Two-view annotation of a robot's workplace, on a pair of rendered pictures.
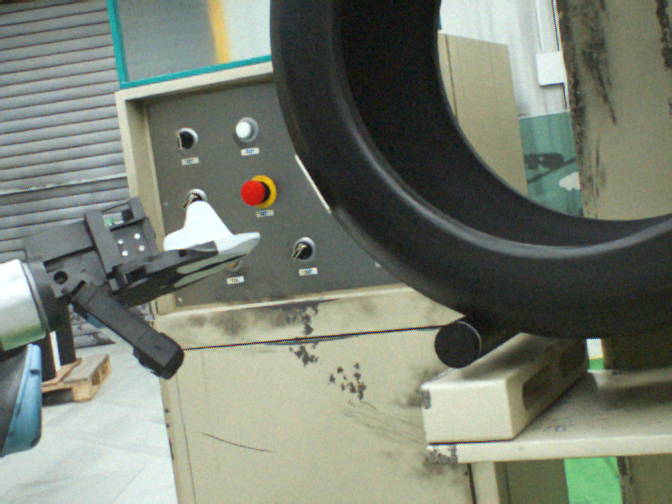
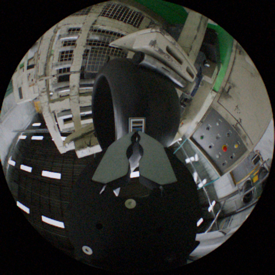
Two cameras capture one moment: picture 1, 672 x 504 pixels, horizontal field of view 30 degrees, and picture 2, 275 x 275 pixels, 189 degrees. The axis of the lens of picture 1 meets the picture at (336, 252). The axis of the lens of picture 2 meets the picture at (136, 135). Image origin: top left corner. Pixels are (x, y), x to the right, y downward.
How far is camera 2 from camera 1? 1.17 m
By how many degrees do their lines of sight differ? 72
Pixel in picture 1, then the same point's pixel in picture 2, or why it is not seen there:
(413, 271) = (127, 81)
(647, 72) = not seen: hidden behind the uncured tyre
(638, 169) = not seen: hidden behind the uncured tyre
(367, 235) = (131, 100)
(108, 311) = not seen: outside the picture
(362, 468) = (243, 95)
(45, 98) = (239, 169)
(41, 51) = (235, 171)
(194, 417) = (259, 132)
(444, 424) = (149, 36)
